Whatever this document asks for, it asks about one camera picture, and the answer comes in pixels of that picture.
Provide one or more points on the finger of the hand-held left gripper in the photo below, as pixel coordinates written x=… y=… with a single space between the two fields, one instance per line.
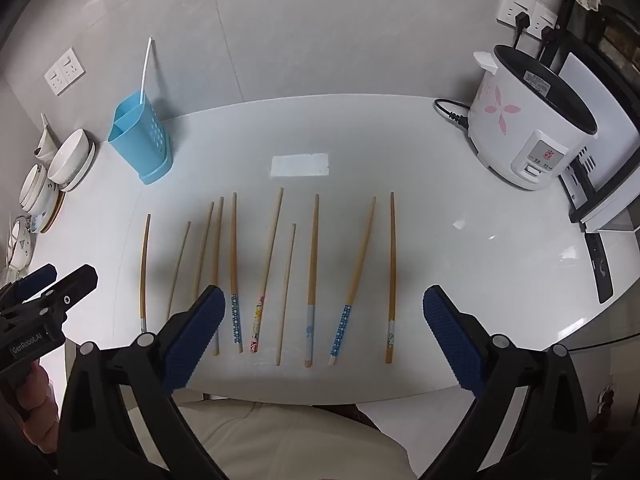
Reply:
x=37 y=277
x=72 y=285

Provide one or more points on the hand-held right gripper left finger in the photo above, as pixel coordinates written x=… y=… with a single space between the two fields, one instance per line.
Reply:
x=195 y=340

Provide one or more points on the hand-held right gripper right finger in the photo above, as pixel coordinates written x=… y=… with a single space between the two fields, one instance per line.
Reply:
x=450 y=345

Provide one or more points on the pale blue print wooden chopstick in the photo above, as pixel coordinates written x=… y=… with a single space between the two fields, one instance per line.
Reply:
x=312 y=270

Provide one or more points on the blue plastic chopstick holder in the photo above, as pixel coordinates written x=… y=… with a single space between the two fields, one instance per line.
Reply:
x=145 y=145

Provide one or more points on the person's left hand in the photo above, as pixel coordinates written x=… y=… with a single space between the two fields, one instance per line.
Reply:
x=37 y=400

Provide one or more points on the small blue print cup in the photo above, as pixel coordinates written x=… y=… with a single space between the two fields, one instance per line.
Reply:
x=37 y=221

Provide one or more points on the round wooden board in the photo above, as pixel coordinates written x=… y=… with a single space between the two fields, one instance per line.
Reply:
x=52 y=216

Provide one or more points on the white bowl with dark rim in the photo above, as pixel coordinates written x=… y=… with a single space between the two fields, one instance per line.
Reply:
x=34 y=187

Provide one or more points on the white plate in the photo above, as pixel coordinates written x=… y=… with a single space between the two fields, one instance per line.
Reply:
x=84 y=170

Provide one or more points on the large white bowl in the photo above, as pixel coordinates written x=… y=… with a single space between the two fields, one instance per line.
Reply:
x=67 y=157

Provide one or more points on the person's beige clothing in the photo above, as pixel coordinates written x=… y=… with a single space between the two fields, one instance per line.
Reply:
x=280 y=440

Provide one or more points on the small white cup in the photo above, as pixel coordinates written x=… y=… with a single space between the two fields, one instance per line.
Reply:
x=46 y=137

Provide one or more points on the black flat device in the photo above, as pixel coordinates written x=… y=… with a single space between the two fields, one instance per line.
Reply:
x=600 y=265

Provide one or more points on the white straw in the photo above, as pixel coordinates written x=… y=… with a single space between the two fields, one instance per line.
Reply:
x=145 y=75

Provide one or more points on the white flower print rice cooker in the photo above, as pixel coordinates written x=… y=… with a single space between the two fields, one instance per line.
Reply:
x=505 y=125

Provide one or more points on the white and black appliance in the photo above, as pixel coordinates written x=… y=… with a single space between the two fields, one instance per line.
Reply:
x=595 y=110

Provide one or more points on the black power plug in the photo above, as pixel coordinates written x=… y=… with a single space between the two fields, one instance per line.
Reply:
x=522 y=20
x=549 y=36

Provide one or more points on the black metal rack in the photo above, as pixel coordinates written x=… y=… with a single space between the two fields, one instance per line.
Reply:
x=567 y=15

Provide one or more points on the white wall socket with plug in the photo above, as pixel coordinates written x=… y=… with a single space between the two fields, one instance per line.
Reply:
x=542 y=15
x=510 y=2

